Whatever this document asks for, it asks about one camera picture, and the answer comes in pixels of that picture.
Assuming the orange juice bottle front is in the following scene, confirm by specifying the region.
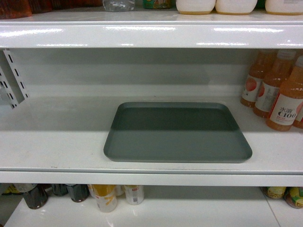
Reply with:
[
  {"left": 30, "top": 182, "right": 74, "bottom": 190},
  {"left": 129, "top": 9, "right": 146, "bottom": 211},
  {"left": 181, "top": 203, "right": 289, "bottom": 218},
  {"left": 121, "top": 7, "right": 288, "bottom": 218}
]
[{"left": 266, "top": 56, "right": 303, "bottom": 131}]

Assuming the orange juice bottle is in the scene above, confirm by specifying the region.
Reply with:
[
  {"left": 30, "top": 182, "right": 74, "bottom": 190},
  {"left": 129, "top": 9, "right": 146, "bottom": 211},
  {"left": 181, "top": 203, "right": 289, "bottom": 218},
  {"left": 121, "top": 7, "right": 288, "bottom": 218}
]
[
  {"left": 241, "top": 49, "right": 276, "bottom": 107},
  {"left": 253, "top": 49, "right": 296, "bottom": 118},
  {"left": 266, "top": 56, "right": 303, "bottom": 131}
]

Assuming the orange juice bottle back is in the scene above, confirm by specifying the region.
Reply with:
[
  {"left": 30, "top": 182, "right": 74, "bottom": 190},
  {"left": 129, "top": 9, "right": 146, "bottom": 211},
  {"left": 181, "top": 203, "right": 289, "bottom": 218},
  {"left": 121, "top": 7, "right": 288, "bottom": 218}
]
[{"left": 241, "top": 49, "right": 276, "bottom": 107}]

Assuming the white jug right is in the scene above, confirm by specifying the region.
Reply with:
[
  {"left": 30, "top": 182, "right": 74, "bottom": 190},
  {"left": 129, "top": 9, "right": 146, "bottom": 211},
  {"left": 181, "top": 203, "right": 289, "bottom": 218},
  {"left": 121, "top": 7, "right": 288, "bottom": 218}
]
[{"left": 265, "top": 0, "right": 303, "bottom": 16}]

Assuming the yellow white drink bottle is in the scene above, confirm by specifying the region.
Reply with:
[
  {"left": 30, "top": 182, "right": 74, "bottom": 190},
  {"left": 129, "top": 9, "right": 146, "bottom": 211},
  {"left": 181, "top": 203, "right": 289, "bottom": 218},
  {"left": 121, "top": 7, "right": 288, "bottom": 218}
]
[{"left": 92, "top": 184, "right": 117, "bottom": 213}]

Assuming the green yellow can left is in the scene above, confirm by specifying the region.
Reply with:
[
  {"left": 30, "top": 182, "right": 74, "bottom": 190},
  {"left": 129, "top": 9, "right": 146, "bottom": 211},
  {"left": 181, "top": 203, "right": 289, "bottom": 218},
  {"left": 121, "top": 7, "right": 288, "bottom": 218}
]
[{"left": 261, "top": 186, "right": 286, "bottom": 199}]

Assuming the green yellow can right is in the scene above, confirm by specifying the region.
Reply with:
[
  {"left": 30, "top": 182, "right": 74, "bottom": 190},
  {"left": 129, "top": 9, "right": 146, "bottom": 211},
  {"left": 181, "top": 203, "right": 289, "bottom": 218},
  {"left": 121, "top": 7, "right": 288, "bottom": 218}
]
[{"left": 284, "top": 187, "right": 303, "bottom": 209}]

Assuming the orange juice bottle right edge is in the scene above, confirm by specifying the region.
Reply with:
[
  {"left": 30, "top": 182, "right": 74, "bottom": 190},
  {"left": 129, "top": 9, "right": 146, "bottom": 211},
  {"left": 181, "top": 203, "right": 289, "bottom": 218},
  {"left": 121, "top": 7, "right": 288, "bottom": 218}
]
[{"left": 292, "top": 103, "right": 303, "bottom": 129}]

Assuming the white shelf board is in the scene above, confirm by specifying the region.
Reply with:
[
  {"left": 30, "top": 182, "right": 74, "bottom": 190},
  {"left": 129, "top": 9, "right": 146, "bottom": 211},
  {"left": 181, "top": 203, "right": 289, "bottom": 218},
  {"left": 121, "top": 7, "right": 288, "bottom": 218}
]
[
  {"left": 0, "top": 96, "right": 303, "bottom": 186},
  {"left": 0, "top": 8, "right": 303, "bottom": 49}
]

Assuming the white middle shelf board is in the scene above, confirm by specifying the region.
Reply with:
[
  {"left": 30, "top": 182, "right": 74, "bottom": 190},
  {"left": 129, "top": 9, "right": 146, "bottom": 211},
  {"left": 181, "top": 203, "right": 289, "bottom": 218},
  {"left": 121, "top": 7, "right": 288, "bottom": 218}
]
[{"left": 0, "top": 96, "right": 303, "bottom": 186}]

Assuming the white jug left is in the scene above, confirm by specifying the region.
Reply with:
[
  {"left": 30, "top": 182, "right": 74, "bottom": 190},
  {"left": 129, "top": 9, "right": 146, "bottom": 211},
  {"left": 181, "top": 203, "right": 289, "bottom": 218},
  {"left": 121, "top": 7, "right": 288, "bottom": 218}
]
[{"left": 176, "top": 0, "right": 216, "bottom": 15}]

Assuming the white upper shelf board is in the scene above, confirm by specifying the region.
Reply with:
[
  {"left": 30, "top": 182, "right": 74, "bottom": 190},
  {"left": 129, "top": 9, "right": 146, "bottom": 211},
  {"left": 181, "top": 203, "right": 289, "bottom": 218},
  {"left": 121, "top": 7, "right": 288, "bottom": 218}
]
[{"left": 0, "top": 8, "right": 303, "bottom": 49}]

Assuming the white jug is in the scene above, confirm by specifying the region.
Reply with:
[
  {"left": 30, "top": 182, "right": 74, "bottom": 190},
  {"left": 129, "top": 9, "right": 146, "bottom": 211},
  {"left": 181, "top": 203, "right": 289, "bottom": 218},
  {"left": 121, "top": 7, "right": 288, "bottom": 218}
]
[
  {"left": 215, "top": 0, "right": 257, "bottom": 15},
  {"left": 176, "top": 0, "right": 216, "bottom": 15},
  {"left": 265, "top": 0, "right": 303, "bottom": 16}
]

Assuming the dark cola bottle right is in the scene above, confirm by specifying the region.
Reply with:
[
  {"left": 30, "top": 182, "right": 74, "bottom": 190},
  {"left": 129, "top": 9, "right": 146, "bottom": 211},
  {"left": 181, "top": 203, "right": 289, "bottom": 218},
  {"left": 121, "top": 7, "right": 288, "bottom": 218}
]
[{"left": 66, "top": 184, "right": 89, "bottom": 202}]

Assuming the white perforated shelf bracket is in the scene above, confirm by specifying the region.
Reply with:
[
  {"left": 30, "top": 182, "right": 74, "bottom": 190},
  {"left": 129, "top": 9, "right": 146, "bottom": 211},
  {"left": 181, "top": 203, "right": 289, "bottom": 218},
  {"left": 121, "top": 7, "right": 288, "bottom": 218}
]
[{"left": 0, "top": 49, "right": 29, "bottom": 109}]

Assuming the green yellow can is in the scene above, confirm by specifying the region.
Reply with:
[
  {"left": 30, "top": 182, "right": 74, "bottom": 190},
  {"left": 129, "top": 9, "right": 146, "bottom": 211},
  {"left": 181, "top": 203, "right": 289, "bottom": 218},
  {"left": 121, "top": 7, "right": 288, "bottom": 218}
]
[
  {"left": 261, "top": 186, "right": 286, "bottom": 199},
  {"left": 284, "top": 187, "right": 303, "bottom": 209}
]

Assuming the clear plastic water bottle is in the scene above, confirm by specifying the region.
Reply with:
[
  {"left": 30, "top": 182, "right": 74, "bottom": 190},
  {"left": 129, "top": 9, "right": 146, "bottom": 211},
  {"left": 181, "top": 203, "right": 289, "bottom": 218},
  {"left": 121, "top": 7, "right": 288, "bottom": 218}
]
[{"left": 102, "top": 0, "right": 135, "bottom": 12}]

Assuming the orange juice bottle middle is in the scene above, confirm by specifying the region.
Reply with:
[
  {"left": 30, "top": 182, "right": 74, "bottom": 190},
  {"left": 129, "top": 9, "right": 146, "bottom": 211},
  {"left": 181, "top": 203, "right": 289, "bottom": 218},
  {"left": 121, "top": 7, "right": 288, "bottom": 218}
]
[{"left": 253, "top": 49, "right": 296, "bottom": 118}]

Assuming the dark cola bottle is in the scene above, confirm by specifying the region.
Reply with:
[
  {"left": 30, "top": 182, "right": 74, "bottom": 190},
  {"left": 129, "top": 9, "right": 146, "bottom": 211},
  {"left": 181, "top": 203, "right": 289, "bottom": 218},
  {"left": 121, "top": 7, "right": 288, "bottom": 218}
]
[
  {"left": 20, "top": 183, "right": 48, "bottom": 210},
  {"left": 66, "top": 184, "right": 89, "bottom": 202}
]

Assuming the white jug middle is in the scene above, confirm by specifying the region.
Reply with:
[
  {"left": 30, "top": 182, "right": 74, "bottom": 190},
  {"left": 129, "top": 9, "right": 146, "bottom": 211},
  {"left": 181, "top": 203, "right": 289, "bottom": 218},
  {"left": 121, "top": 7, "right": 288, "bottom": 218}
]
[{"left": 215, "top": 0, "right": 257, "bottom": 15}]

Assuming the dark cola bottle left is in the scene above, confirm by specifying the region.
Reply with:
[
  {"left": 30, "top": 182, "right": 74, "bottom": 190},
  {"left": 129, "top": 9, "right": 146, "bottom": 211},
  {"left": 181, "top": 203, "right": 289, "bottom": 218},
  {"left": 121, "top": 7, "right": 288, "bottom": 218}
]
[{"left": 20, "top": 183, "right": 48, "bottom": 210}]

